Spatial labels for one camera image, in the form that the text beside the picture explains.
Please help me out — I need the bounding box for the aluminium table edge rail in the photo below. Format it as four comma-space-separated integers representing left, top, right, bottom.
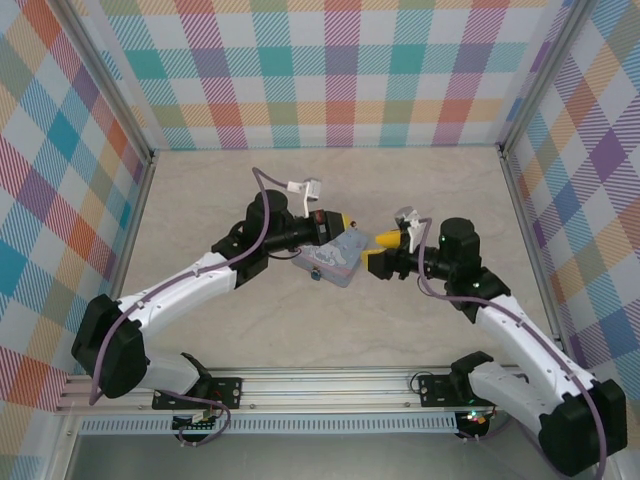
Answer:
497, 144, 564, 349
107, 152, 159, 301

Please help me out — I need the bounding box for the circuit board with lit LEDs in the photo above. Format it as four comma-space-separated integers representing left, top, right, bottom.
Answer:
457, 409, 494, 436

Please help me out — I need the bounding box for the black circuit board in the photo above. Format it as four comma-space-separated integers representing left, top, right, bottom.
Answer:
172, 413, 221, 432

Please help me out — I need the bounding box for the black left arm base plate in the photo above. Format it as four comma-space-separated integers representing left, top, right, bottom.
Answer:
151, 376, 245, 412

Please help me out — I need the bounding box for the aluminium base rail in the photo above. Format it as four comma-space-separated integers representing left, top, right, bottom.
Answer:
55, 366, 561, 415

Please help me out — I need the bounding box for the grey metal panel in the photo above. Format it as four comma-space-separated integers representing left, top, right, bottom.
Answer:
64, 433, 551, 480

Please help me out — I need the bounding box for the aluminium left corner post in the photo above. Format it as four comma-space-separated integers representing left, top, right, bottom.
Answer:
62, 0, 156, 161

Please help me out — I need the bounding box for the aluminium left table edge rail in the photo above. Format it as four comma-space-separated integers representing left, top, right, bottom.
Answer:
107, 152, 159, 301

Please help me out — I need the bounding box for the white slotted cable duct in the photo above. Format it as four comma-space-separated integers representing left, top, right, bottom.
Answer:
78, 417, 460, 436

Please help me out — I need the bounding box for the aluminium right corner post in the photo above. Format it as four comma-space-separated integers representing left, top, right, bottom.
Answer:
497, 0, 586, 151

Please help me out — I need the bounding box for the aluminium corner post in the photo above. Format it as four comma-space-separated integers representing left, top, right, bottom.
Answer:
497, 0, 586, 151
62, 0, 156, 161

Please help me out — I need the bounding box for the light blue plastic bag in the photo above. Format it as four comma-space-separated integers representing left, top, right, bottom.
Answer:
288, 228, 370, 290

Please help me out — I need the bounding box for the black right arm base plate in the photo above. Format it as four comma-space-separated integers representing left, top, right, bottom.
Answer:
417, 373, 501, 409

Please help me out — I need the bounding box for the aluminium right table edge rail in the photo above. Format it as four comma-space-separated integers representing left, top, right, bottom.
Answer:
497, 144, 564, 349

